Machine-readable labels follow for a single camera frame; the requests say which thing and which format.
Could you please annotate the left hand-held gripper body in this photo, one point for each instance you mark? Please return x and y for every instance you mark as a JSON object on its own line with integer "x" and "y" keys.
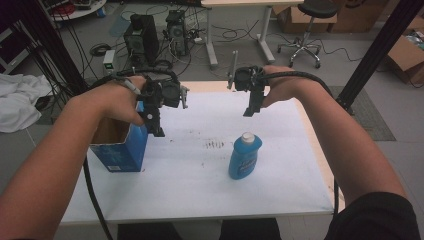
{"x": 170, "y": 94}

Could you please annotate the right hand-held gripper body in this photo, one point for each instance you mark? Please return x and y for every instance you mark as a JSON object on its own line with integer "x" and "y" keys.
{"x": 248, "y": 79}

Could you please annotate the blue cardboard box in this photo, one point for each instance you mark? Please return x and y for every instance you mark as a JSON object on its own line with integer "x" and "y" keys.
{"x": 133, "y": 150}

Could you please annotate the blue bottle with white cap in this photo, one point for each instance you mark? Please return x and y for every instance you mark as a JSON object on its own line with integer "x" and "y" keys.
{"x": 243, "y": 160}

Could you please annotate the person's right hand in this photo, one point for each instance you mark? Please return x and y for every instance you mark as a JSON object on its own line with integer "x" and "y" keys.
{"x": 286, "y": 88}

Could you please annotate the person's left hand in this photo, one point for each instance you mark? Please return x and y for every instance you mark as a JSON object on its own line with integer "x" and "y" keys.
{"x": 113, "y": 100}

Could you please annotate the white table sheet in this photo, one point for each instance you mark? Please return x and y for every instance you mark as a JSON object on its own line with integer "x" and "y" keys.
{"x": 266, "y": 150}

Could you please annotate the white power strip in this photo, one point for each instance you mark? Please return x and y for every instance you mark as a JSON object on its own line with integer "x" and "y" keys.
{"x": 198, "y": 40}

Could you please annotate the black and grey computer tower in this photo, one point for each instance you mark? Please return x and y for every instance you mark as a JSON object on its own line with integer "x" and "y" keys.
{"x": 176, "y": 31}

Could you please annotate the large black computer tower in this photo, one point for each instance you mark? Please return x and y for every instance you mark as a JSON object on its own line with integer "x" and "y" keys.
{"x": 143, "y": 36}

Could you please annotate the white power supply unit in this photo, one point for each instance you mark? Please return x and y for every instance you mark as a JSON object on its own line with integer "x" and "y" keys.
{"x": 109, "y": 61}

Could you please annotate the low wide cardboard box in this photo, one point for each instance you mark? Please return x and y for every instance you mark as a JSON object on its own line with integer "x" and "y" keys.
{"x": 300, "y": 21}

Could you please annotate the white-legged desk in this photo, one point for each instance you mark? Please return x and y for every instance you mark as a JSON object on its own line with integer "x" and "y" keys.
{"x": 233, "y": 2}

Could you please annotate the black swivel stool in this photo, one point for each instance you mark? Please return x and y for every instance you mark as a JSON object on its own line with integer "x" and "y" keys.
{"x": 316, "y": 8}

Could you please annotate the grey floor mat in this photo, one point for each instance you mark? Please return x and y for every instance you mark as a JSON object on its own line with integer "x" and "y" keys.
{"x": 370, "y": 116}

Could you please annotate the round white table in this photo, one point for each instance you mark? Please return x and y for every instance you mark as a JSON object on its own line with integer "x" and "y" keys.
{"x": 83, "y": 11}

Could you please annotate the tall cardboard box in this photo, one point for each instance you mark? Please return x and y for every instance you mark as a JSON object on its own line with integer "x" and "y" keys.
{"x": 356, "y": 16}

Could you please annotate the white cloth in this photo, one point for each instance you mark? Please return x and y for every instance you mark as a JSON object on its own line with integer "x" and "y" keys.
{"x": 16, "y": 100}

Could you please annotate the open cardboard box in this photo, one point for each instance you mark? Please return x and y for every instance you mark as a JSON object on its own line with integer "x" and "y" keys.
{"x": 405, "y": 56}

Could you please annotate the grey shelf unit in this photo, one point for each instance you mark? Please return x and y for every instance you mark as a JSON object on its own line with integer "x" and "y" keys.
{"x": 11, "y": 50}

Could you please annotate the person's black sleeve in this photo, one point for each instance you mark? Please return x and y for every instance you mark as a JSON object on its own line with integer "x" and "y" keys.
{"x": 376, "y": 220}

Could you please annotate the black metal frame post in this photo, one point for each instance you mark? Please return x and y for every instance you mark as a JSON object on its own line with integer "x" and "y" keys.
{"x": 53, "y": 43}
{"x": 380, "y": 46}

